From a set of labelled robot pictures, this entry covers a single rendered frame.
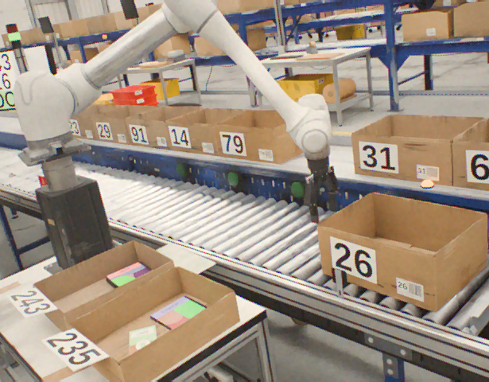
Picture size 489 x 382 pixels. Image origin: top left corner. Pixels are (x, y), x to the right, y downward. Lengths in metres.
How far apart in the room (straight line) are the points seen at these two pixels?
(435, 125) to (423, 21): 4.50
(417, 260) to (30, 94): 1.30
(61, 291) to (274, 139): 1.09
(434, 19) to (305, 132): 5.14
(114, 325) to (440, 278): 0.92
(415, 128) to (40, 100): 1.43
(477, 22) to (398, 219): 4.76
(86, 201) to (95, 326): 0.53
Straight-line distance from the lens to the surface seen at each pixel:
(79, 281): 1.94
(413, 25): 6.76
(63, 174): 1.97
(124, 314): 1.66
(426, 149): 1.96
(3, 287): 2.18
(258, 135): 2.42
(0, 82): 3.08
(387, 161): 2.05
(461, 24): 6.52
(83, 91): 2.04
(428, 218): 1.78
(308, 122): 1.60
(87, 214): 1.99
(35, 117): 1.90
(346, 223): 1.77
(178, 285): 1.73
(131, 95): 7.68
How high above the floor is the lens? 1.60
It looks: 20 degrees down
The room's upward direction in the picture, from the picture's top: 10 degrees counter-clockwise
